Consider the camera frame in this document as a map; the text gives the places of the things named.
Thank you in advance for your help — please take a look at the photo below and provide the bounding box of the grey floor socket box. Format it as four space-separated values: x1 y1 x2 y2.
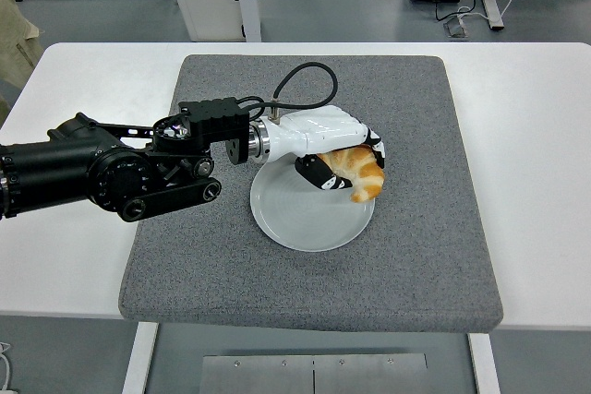
443 15 471 39

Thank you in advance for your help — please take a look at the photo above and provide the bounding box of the pale grey round plate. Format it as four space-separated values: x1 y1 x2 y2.
249 153 377 253

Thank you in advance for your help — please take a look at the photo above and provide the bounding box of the white coiled cable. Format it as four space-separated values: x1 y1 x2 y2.
0 340 18 394

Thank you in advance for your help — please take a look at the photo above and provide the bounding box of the white table leg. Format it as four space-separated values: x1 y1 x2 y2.
467 332 502 394
120 321 160 394

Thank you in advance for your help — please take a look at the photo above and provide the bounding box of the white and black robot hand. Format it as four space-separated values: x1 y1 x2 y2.
265 105 387 193

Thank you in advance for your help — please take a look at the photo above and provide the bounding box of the grey felt mat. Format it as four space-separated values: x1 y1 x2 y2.
118 54 504 334

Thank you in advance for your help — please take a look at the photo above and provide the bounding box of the golden croissant bread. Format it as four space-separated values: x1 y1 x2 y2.
317 144 386 204

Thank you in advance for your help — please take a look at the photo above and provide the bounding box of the person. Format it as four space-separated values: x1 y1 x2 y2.
0 0 46 113

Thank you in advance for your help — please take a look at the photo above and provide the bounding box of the grey metal plate with screws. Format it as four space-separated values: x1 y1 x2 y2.
200 352 429 394

